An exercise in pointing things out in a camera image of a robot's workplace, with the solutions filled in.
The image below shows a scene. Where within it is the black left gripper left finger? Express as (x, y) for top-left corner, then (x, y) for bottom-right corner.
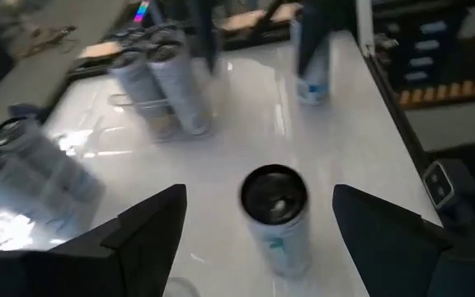
(0, 184), (188, 297)

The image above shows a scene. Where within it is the white frame post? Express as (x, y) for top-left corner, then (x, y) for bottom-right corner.
(355, 0), (375, 58)

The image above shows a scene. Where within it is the white Celsius can red band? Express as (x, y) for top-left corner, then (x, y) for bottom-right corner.
(289, 7), (332, 105)
(239, 163), (311, 278)

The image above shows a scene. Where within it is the clear plastic bin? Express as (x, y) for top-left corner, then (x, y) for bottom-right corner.
(106, 24), (217, 144)
(0, 115), (107, 251)

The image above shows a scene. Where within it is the dark drawer cabinet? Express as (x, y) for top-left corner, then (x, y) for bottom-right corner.
(381, 12), (473, 90)

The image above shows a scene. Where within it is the white Celsius can blue band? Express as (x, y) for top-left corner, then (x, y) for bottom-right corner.
(0, 148), (82, 236)
(0, 116), (106, 207)

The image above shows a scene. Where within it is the black table edge camera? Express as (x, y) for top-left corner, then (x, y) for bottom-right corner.
(421, 158), (475, 244)

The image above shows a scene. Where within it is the white Celsius can yellow band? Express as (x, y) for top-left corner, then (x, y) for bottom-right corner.
(108, 52), (176, 139)
(111, 26), (150, 57)
(146, 40), (214, 136)
(150, 22), (187, 46)

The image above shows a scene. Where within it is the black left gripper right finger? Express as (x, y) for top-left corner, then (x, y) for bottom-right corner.
(332, 184), (475, 297)

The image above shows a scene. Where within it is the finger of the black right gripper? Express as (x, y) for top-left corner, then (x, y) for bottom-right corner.
(298, 0), (346, 78)
(198, 0), (219, 74)

